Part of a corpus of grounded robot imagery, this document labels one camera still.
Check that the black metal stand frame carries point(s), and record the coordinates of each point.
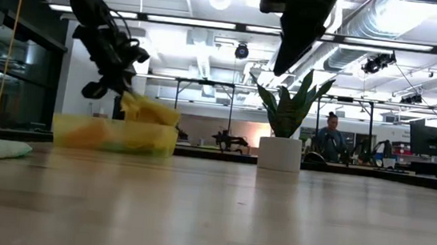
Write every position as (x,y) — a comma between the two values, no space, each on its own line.
(206,82)
(370,125)

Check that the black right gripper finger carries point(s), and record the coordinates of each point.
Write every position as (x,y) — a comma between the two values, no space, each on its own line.
(287,50)
(310,43)

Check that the black round ceiling device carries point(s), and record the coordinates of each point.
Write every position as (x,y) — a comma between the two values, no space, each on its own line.
(241,51)

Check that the yellow translucent plastic bin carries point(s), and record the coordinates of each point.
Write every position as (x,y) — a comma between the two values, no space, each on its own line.
(61,131)

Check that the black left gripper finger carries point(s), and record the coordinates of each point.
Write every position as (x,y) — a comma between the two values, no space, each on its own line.
(125,89)

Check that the yellow microfiber towel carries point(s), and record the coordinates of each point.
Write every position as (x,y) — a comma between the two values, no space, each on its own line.
(149,136)
(149,112)

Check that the black background robot arm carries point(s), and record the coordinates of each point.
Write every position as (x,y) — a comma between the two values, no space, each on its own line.
(227,139)

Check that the black ceiling camera cluster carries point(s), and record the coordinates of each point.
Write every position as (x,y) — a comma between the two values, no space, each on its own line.
(374,65)

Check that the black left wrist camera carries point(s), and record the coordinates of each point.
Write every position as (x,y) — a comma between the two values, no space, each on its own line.
(95,90)

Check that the black computer monitor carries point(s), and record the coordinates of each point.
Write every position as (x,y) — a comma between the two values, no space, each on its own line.
(118,109)
(427,142)

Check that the green snake plant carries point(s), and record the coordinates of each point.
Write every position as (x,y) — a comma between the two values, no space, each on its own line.
(287,113)

